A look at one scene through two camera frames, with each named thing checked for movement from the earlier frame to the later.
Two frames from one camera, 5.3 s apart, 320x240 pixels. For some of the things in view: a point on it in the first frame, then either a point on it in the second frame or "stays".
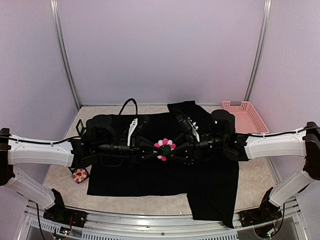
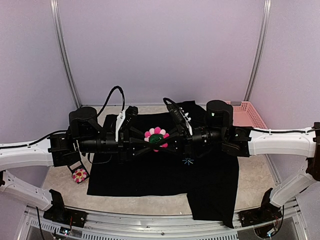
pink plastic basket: x=247 y=119 stays
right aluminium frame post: x=259 y=54 stays
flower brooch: x=167 y=146 → x=155 y=134
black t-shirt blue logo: x=211 y=183 stays
